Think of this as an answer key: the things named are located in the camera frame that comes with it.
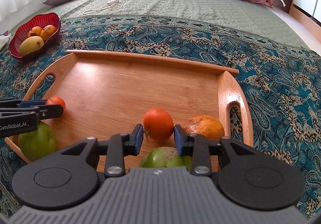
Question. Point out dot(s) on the orange fruit in bowl right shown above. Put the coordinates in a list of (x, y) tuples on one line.
[(47, 31)]

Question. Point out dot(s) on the red fruit bowl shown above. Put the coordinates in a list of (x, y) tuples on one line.
[(41, 20)]

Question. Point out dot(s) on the small green apple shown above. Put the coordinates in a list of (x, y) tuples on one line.
[(165, 157)]

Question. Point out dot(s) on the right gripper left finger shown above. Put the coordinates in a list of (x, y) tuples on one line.
[(122, 145)]

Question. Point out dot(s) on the white crumpled cloth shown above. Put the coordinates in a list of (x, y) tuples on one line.
[(4, 39)]

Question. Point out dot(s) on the teal paisley blanket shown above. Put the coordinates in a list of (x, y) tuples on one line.
[(281, 82)]

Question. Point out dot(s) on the wooden serving tray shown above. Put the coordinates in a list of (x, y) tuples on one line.
[(109, 92)]

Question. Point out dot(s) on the small orange tangerine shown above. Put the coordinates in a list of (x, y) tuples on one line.
[(56, 100)]

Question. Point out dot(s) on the large green apple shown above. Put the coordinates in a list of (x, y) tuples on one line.
[(39, 143)]

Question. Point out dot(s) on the large mottled orange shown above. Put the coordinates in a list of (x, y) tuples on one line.
[(206, 125)]

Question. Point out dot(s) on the orange fruit in bowl left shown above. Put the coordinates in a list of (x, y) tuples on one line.
[(35, 31)]

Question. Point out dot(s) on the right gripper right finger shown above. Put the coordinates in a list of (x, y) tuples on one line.
[(195, 146)]

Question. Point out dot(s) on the yellow mango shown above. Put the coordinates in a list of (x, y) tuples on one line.
[(31, 44)]

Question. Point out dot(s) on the orange fruit in bowl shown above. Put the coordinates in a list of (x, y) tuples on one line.
[(47, 31), (35, 31)]

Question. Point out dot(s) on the green quilted mat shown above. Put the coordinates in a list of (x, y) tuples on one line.
[(237, 14)]

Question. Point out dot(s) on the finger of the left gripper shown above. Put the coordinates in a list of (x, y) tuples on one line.
[(50, 111), (31, 103)]

